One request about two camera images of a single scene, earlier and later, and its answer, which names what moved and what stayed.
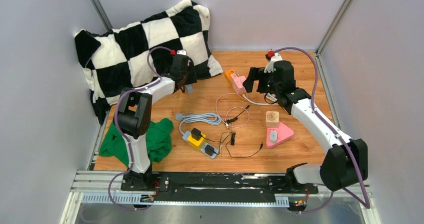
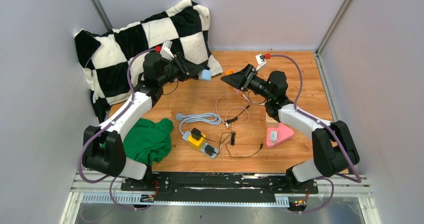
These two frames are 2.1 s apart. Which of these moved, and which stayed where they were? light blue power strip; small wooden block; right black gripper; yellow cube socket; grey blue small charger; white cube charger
Moved: right black gripper; grey blue small charger
Stayed: small wooden block; white cube charger; yellow cube socket; light blue power strip
